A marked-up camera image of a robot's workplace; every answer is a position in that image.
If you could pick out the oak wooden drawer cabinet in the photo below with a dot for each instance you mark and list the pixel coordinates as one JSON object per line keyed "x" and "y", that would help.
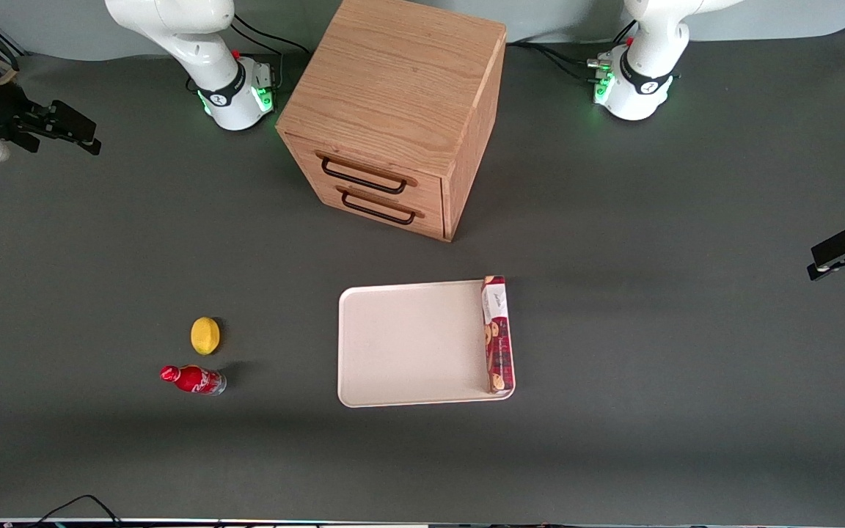
{"x": 393, "y": 81}

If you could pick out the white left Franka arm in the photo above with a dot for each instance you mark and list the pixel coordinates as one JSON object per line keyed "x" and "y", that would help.
{"x": 639, "y": 92}

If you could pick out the red cookie box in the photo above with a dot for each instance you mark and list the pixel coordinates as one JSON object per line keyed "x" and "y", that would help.
{"x": 499, "y": 345}

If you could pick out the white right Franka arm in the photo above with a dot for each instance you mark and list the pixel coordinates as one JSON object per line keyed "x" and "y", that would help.
{"x": 226, "y": 94}

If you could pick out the yellow lemon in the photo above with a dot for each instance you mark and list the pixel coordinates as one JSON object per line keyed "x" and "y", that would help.
{"x": 205, "y": 336}

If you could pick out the white plastic tray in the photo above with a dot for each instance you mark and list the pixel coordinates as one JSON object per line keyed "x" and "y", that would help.
{"x": 411, "y": 345}

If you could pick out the wooden drawer front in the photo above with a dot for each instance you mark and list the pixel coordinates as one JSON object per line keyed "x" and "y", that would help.
{"x": 430, "y": 224}
{"x": 371, "y": 165}

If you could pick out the red coke bottle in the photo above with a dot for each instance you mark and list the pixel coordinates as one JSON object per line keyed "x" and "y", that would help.
{"x": 195, "y": 380}

